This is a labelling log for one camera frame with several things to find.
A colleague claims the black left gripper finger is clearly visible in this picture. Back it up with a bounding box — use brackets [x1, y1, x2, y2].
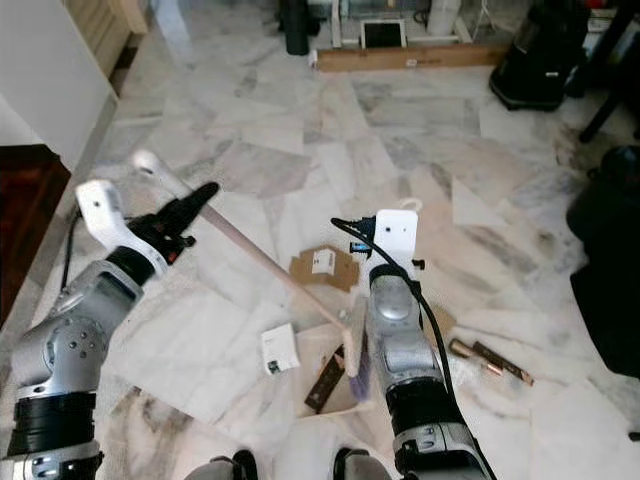
[160, 182, 221, 226]

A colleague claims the black bag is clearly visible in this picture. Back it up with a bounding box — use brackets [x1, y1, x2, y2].
[490, 10, 591, 111]

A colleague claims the white framed dark tablet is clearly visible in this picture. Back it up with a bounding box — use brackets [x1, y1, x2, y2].
[360, 18, 408, 51]

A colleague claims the large black padded seat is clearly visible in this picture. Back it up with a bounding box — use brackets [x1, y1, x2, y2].
[565, 145, 640, 379]

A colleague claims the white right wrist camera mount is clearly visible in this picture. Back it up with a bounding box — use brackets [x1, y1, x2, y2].
[372, 208, 421, 276]

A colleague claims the long brown shiny wrapper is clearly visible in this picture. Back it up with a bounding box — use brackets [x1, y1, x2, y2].
[472, 340, 536, 387]

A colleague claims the white metal rack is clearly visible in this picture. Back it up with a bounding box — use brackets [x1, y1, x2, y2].
[332, 0, 496, 49]

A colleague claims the dark wooden staircase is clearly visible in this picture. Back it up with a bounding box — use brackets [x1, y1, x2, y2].
[0, 145, 73, 321]

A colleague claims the beige long handle dustpan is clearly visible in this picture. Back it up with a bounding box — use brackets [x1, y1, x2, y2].
[295, 198, 423, 419]

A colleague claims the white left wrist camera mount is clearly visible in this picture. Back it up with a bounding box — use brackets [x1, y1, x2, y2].
[76, 180, 166, 276]

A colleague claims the dark right robot foot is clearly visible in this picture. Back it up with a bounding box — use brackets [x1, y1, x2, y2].
[333, 448, 391, 480]

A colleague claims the wooden handle broom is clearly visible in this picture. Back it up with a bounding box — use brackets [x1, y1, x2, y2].
[132, 150, 373, 403]

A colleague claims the black upright cylinder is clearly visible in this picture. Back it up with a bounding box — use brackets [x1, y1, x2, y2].
[280, 0, 311, 56]

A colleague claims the brown cardboard piece white label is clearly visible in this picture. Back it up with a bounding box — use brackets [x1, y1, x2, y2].
[288, 245, 361, 293]

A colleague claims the black slanted chair leg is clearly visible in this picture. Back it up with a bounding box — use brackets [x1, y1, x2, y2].
[578, 85, 640, 143]

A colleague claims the long flat cardboard box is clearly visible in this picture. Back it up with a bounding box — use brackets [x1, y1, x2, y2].
[315, 42, 511, 73]

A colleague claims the light wooden cabinet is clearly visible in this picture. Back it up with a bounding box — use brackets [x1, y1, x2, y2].
[65, 0, 149, 76]

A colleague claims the dark brown flat wrapper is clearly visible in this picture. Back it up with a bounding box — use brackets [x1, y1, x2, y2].
[303, 345, 346, 413]

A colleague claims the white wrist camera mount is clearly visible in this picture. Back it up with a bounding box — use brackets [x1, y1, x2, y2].
[76, 180, 166, 276]
[372, 208, 421, 276]

